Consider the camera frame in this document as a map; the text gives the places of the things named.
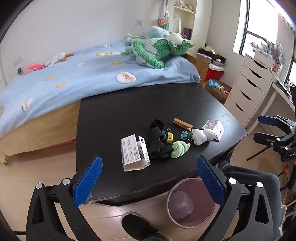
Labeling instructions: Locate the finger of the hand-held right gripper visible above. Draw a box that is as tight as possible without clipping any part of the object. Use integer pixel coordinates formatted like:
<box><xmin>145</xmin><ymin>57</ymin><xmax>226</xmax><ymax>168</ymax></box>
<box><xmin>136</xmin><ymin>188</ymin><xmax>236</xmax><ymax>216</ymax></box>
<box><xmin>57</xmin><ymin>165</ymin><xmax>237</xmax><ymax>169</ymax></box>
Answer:
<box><xmin>258</xmin><ymin>115</ymin><xmax>296</xmax><ymax>135</ymax></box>
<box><xmin>253</xmin><ymin>132</ymin><xmax>289</xmax><ymax>151</ymax></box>

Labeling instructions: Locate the white cloth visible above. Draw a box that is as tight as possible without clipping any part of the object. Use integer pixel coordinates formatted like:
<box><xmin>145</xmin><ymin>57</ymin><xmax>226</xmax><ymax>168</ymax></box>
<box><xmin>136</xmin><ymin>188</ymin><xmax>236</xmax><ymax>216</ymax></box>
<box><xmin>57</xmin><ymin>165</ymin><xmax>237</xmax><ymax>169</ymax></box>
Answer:
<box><xmin>191</xmin><ymin>128</ymin><xmax>216</xmax><ymax>146</ymax></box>

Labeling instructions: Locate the clear table corner guard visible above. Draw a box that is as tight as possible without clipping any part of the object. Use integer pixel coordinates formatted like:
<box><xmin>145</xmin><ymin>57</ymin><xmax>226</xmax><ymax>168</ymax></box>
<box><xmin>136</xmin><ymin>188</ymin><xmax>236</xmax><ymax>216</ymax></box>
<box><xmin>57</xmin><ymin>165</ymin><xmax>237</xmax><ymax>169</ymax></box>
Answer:
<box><xmin>81</xmin><ymin>193</ymin><xmax>93</xmax><ymax>205</ymax></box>

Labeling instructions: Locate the black fuzzy hair ring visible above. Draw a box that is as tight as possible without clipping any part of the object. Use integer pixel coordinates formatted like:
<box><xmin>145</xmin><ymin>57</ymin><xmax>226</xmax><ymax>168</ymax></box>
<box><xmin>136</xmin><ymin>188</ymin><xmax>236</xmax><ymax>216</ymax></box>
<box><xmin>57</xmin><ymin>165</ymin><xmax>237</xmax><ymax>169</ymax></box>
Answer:
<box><xmin>150</xmin><ymin>119</ymin><xmax>164</xmax><ymax>130</ymax></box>

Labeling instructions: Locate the green dragon plush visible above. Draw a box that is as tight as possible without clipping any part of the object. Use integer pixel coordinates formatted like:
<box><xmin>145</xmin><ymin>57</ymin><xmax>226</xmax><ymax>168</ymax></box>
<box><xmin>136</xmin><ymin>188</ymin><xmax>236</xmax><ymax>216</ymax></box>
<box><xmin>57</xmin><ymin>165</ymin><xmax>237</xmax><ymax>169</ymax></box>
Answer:
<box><xmin>121</xmin><ymin>38</ymin><xmax>196</xmax><ymax>69</ymax></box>

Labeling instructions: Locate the teal binder clip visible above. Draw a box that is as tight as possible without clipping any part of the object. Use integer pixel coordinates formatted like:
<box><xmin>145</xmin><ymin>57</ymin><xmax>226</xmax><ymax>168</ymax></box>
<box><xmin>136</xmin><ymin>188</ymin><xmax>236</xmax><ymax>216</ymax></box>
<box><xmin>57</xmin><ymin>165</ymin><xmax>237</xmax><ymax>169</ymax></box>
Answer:
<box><xmin>179</xmin><ymin>130</ymin><xmax>192</xmax><ymax>141</ymax></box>

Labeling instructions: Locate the black slipper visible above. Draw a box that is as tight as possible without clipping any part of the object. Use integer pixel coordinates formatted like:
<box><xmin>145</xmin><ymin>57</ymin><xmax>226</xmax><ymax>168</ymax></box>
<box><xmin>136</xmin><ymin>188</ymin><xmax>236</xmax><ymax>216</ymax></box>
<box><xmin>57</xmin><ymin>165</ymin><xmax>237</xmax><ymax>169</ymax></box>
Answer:
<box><xmin>121</xmin><ymin>211</ymin><xmax>171</xmax><ymax>241</ymax></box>

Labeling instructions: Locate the white desk lamp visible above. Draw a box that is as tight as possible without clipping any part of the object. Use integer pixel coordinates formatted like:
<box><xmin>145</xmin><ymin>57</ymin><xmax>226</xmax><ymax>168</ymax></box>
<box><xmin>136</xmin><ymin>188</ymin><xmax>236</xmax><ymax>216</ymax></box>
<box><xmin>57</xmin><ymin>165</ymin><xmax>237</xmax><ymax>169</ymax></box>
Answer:
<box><xmin>172</xmin><ymin>16</ymin><xmax>182</xmax><ymax>33</ymax></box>

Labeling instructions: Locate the wooden clothespin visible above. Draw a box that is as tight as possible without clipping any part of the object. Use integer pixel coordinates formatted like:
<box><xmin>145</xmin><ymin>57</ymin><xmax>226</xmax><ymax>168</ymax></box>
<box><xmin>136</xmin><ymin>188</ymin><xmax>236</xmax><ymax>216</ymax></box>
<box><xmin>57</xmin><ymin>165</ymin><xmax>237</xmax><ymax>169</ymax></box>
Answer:
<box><xmin>173</xmin><ymin>118</ymin><xmax>193</xmax><ymax>131</ymax></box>

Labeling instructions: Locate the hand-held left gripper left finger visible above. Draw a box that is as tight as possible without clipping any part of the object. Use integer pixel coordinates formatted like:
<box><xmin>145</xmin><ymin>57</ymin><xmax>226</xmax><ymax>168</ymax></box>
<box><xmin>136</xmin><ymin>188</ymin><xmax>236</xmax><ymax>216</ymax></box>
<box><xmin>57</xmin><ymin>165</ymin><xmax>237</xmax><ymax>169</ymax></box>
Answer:
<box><xmin>26</xmin><ymin>156</ymin><xmax>103</xmax><ymax>241</ymax></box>

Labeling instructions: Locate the small pink box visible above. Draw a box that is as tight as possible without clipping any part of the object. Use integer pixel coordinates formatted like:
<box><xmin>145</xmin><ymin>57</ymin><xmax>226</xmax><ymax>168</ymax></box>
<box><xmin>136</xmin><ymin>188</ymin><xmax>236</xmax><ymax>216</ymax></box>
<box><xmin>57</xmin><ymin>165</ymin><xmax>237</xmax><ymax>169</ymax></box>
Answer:
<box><xmin>202</xmin><ymin>119</ymin><xmax>225</xmax><ymax>142</ymax></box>

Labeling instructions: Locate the green twisted scrunchie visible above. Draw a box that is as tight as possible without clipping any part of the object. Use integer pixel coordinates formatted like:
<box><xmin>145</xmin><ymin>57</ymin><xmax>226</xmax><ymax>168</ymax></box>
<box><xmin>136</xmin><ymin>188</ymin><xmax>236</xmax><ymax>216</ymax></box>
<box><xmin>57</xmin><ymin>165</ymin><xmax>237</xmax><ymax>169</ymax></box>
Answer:
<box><xmin>171</xmin><ymin>141</ymin><xmax>191</xmax><ymax>159</ymax></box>

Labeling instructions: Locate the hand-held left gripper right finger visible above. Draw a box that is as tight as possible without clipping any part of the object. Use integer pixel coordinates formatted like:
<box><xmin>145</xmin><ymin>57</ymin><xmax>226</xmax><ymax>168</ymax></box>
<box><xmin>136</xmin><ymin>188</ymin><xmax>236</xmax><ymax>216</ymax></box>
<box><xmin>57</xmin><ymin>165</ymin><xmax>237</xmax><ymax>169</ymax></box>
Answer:
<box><xmin>196</xmin><ymin>155</ymin><xmax>281</xmax><ymax>241</ymax></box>

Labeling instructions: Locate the rainbow hanging bag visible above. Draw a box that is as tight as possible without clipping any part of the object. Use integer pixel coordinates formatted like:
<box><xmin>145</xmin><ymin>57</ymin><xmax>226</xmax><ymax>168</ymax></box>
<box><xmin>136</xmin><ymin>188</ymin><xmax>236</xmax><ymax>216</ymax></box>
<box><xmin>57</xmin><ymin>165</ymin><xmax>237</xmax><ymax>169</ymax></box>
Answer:
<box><xmin>158</xmin><ymin>0</ymin><xmax>171</xmax><ymax>30</ymax></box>

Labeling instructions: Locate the white wall shelf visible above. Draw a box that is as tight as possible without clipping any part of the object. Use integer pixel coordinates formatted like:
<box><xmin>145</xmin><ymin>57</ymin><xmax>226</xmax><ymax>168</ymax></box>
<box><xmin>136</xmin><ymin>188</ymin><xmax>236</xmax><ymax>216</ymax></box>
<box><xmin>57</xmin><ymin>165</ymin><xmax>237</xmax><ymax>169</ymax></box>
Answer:
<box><xmin>150</xmin><ymin>0</ymin><xmax>198</xmax><ymax>41</ymax></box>

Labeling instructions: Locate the pink plush toy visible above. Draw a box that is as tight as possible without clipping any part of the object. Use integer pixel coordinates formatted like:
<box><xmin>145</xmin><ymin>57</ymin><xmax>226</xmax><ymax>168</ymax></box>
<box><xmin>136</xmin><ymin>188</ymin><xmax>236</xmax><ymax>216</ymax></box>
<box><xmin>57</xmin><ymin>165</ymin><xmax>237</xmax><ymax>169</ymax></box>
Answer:
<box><xmin>22</xmin><ymin>62</ymin><xmax>45</xmax><ymax>75</ymax></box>

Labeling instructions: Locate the bed with blue blanket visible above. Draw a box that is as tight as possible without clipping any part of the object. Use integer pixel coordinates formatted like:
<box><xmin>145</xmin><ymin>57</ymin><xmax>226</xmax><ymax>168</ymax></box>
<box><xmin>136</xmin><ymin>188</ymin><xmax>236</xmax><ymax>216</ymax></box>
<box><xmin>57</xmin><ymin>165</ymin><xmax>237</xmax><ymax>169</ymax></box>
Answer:
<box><xmin>0</xmin><ymin>42</ymin><xmax>201</xmax><ymax>137</ymax></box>

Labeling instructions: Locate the white wall switch plate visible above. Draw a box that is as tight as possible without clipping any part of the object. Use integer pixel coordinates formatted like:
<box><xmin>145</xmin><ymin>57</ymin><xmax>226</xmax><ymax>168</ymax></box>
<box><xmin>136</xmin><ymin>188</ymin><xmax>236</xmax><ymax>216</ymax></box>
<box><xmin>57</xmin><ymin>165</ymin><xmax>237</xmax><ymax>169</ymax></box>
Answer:
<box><xmin>11</xmin><ymin>54</ymin><xmax>23</xmax><ymax>66</ymax></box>

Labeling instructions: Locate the window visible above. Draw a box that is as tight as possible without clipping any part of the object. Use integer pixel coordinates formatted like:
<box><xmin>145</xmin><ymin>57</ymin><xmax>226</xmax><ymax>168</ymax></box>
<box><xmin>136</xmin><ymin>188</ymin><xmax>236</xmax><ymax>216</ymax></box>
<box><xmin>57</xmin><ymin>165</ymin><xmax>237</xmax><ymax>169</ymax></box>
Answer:
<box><xmin>232</xmin><ymin>0</ymin><xmax>296</xmax><ymax>86</ymax></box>

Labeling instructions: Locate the white cardboard box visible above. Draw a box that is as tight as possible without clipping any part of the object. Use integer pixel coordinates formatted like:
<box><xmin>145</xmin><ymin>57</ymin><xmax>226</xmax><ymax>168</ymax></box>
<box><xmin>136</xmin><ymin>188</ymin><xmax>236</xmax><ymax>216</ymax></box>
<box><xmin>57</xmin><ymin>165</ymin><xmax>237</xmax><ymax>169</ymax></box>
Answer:
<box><xmin>121</xmin><ymin>134</ymin><xmax>151</xmax><ymax>172</ymax></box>

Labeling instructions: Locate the black sock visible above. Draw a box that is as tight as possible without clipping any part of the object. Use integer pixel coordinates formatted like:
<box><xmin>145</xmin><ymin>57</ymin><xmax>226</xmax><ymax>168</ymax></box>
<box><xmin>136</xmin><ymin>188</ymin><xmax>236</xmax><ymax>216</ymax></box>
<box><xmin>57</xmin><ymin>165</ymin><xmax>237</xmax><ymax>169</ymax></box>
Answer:
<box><xmin>146</xmin><ymin>127</ymin><xmax>173</xmax><ymax>160</ymax></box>

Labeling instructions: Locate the black storage bag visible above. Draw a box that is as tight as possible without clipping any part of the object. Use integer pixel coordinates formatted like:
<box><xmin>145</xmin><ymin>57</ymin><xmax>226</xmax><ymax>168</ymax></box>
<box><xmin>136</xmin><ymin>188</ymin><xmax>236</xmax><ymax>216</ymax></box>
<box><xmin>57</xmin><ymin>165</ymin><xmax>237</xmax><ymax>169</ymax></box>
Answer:
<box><xmin>198</xmin><ymin>46</ymin><xmax>226</xmax><ymax>64</ymax></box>

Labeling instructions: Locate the pink waste bin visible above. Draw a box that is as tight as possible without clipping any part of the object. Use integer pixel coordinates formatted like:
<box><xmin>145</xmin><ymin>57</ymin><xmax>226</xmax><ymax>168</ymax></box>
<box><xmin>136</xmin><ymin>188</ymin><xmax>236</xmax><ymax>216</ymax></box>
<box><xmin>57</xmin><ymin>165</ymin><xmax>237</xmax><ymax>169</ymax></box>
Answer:
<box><xmin>166</xmin><ymin>178</ymin><xmax>220</xmax><ymax>229</ymax></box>

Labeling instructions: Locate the brown pet bed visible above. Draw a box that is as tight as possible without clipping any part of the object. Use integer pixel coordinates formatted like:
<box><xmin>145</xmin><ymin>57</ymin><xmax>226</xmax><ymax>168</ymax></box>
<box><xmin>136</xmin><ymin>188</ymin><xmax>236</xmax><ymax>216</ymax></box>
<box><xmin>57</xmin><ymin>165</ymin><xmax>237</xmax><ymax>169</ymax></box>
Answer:
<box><xmin>203</xmin><ymin>79</ymin><xmax>232</xmax><ymax>103</ymax></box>

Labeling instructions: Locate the row of books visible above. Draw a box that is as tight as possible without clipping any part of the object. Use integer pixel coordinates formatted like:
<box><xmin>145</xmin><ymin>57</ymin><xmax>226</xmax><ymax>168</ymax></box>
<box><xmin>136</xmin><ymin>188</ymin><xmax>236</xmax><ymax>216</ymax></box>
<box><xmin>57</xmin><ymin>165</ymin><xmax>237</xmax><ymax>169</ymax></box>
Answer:
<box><xmin>251</xmin><ymin>40</ymin><xmax>286</xmax><ymax>70</ymax></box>

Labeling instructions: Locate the pink underbed box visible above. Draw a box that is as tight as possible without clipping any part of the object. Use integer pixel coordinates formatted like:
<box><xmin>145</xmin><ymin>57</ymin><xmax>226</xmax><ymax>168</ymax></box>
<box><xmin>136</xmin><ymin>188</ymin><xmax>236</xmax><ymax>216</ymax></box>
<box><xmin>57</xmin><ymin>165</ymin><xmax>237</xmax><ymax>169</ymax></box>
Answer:
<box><xmin>50</xmin><ymin>138</ymin><xmax>77</xmax><ymax>146</ymax></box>

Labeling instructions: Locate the black chair base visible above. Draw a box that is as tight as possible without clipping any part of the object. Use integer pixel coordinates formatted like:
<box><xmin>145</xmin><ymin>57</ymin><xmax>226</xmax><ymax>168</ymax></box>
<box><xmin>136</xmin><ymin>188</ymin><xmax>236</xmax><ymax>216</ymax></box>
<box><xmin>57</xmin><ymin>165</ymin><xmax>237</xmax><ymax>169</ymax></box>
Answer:
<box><xmin>246</xmin><ymin>145</ymin><xmax>275</xmax><ymax>161</ymax></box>

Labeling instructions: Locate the white drawer unit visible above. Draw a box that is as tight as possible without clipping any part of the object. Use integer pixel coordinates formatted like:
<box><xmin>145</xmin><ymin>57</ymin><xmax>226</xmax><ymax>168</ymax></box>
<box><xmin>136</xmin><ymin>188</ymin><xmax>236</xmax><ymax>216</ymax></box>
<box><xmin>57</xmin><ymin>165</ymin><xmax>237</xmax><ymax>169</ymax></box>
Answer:
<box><xmin>224</xmin><ymin>54</ymin><xmax>278</xmax><ymax>129</ymax></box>

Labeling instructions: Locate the white printed tote bag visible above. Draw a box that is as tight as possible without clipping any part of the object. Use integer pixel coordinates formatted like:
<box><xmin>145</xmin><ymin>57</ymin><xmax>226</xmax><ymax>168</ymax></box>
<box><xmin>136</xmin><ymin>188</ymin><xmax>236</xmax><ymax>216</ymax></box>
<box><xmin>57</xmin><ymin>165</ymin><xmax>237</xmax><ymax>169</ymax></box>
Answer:
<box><xmin>279</xmin><ymin>202</ymin><xmax>289</xmax><ymax>234</ymax></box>

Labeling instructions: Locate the white desktop organizer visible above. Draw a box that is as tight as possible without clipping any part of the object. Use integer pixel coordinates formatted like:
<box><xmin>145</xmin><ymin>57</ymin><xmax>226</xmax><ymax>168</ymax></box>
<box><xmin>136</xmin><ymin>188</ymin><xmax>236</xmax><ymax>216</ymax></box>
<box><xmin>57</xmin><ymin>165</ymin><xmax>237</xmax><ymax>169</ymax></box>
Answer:
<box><xmin>253</xmin><ymin>47</ymin><xmax>275</xmax><ymax>69</ymax></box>

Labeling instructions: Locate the light blue plush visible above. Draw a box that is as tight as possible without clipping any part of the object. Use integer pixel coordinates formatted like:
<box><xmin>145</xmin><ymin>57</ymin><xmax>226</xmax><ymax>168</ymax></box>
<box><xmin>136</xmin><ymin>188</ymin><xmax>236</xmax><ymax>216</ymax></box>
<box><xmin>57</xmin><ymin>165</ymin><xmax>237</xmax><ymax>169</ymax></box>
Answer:
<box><xmin>122</xmin><ymin>26</ymin><xmax>170</xmax><ymax>47</ymax></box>

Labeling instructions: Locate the white goose plush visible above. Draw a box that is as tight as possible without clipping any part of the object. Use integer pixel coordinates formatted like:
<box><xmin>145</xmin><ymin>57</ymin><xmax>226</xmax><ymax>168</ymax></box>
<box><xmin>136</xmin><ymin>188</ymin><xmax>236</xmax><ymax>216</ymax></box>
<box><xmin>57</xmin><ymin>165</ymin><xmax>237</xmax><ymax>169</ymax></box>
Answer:
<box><xmin>45</xmin><ymin>52</ymin><xmax>75</xmax><ymax>66</ymax></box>

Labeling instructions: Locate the red cooler box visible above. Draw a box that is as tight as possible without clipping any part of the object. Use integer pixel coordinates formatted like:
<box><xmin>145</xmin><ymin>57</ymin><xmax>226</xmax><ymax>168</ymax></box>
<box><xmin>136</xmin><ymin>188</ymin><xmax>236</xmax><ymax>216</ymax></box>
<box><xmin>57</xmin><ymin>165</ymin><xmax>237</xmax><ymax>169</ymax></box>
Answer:
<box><xmin>205</xmin><ymin>62</ymin><xmax>225</xmax><ymax>81</ymax></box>

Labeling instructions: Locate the white desk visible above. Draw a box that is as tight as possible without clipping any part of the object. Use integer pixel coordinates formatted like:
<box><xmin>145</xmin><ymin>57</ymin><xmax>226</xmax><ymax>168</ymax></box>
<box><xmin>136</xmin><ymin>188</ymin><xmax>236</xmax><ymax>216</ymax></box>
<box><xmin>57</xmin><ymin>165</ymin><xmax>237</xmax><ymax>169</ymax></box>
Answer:
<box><xmin>245</xmin><ymin>82</ymin><xmax>296</xmax><ymax>130</ymax></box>

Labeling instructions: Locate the tall cardboard box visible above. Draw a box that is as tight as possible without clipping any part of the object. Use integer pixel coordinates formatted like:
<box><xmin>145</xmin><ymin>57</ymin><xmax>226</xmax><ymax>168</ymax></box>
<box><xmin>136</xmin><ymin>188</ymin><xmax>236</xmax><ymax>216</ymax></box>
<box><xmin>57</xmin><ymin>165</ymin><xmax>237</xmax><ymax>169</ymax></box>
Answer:
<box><xmin>197</xmin><ymin>54</ymin><xmax>212</xmax><ymax>81</ymax></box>

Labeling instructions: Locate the wooden bed frame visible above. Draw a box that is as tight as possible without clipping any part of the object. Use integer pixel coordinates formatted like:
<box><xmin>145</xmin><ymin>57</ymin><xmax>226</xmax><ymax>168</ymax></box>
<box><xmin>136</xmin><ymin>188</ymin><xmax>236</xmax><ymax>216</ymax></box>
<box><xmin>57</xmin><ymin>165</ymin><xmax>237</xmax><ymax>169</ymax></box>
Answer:
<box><xmin>0</xmin><ymin>98</ymin><xmax>81</xmax><ymax>166</ymax></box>

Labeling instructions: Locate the white plush head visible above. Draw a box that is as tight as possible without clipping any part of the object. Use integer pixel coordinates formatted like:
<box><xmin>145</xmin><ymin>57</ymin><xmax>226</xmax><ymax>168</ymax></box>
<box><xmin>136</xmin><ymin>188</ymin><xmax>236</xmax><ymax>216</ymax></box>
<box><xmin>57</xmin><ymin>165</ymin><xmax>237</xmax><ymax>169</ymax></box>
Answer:
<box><xmin>166</xmin><ymin>32</ymin><xmax>185</xmax><ymax>44</ymax></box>

